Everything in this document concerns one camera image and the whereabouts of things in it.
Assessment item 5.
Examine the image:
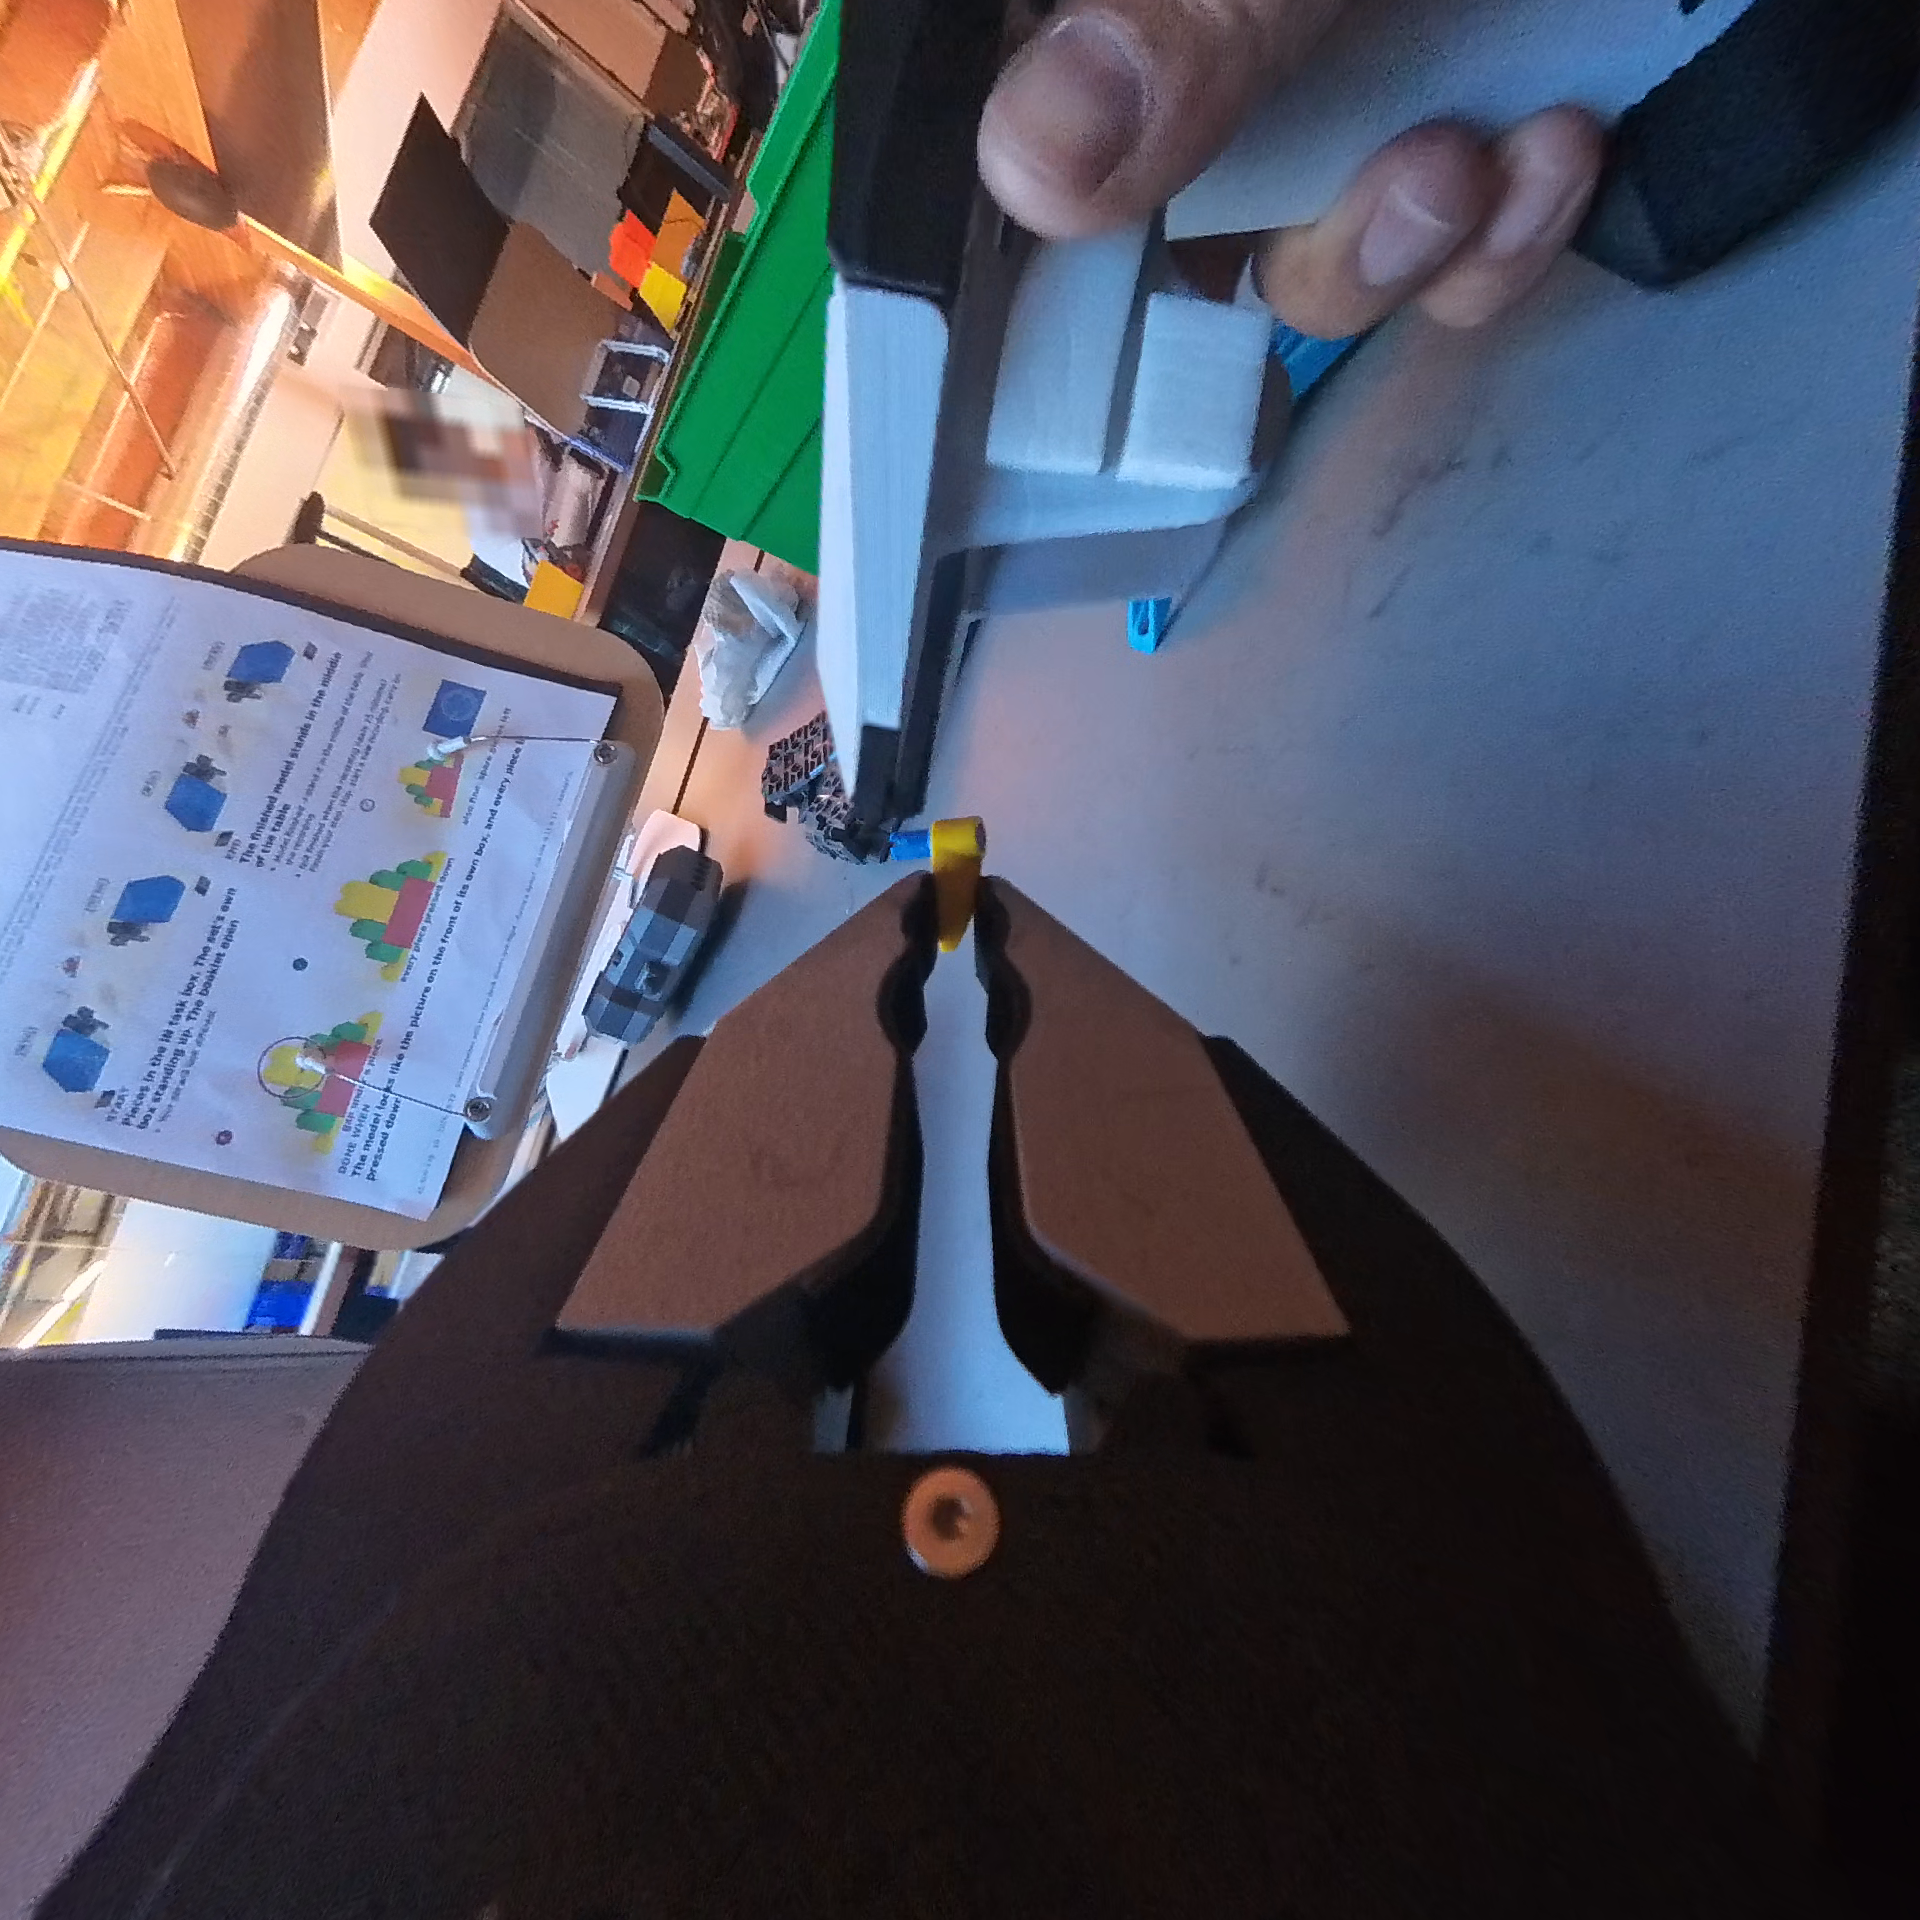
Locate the crumpled white tissue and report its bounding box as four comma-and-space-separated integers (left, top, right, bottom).
690, 570, 812, 737

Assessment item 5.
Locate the green plastic bin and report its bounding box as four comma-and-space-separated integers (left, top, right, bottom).
631, 0, 844, 577

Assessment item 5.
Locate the person's right hand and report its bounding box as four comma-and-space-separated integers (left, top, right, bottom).
978, 0, 1612, 340

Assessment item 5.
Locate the printed instruction sheet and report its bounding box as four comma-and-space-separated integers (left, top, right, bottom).
0, 545, 621, 1223

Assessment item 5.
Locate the grey faceted toy block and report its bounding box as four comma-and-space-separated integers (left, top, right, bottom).
579, 842, 731, 1046

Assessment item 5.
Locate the yellow wedge piece blue pin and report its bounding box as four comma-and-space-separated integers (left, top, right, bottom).
894, 811, 998, 956

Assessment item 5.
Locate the instruction sheet stand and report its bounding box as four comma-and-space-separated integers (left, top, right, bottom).
473, 737, 631, 1146

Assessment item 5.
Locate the blue plastic crate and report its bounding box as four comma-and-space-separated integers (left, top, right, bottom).
242, 1244, 329, 1337

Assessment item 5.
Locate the grey desk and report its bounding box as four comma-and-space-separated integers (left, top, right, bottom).
537, 0, 1920, 1741

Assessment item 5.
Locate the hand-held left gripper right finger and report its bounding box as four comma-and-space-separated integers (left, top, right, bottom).
978, 874, 1357, 1395

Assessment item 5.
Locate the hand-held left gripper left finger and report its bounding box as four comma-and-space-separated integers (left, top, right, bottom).
553, 871, 928, 1385

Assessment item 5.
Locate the blue plastic lever tool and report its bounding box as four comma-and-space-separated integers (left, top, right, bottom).
1121, 331, 1363, 658

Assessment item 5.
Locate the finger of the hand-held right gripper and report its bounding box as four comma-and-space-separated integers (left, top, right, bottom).
812, 220, 1283, 859

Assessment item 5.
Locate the white flat pad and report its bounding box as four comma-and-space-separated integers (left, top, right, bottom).
548, 811, 712, 1140

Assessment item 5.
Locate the brown cardboard box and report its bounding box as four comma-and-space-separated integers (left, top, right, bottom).
472, 226, 631, 406

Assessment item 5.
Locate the wooden display board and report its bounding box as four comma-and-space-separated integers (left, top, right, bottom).
0, 537, 671, 1247

